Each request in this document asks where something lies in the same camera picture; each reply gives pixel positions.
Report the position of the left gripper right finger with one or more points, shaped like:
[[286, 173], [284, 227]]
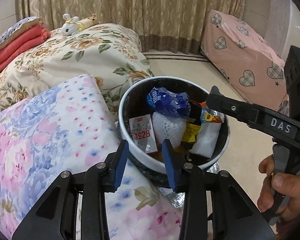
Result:
[[214, 199]]

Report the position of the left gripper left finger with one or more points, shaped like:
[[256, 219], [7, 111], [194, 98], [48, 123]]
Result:
[[73, 198]]

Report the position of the large orange foam net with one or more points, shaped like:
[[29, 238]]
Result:
[[159, 157]]

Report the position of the yellow foil wrapper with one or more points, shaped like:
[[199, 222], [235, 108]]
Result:
[[191, 133]]

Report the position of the small colourful snack wrapper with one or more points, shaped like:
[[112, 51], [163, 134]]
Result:
[[200, 111]]

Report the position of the white foam net sleeve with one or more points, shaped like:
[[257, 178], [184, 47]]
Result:
[[166, 127]]

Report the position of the red 1928 cigarette box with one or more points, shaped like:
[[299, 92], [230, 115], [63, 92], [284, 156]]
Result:
[[143, 135]]

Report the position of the blue plastic wrapper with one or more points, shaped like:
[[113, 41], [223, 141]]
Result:
[[175, 105]]

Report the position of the black white trash bin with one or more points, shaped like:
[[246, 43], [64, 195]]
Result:
[[133, 104]]

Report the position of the person's right hand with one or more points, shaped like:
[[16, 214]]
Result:
[[286, 184]]

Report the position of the pink heart covered furniture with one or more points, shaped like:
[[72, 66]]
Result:
[[245, 59]]

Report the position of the pink blue floral quilt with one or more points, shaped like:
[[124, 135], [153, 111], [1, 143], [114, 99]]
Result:
[[69, 127]]

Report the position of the floral cream duvet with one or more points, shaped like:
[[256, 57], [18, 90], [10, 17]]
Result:
[[109, 52]]

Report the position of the beige patterned curtain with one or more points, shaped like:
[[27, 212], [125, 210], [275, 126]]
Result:
[[174, 25]]

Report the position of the folded red blanket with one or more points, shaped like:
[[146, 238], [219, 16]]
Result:
[[31, 38]]

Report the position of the white bunny plush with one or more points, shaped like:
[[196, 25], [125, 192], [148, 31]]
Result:
[[70, 26]]

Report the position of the tan small plush toy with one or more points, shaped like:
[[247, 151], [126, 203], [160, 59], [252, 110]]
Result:
[[87, 22]]

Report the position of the blue patterned pillow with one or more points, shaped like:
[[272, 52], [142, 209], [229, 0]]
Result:
[[17, 29]]

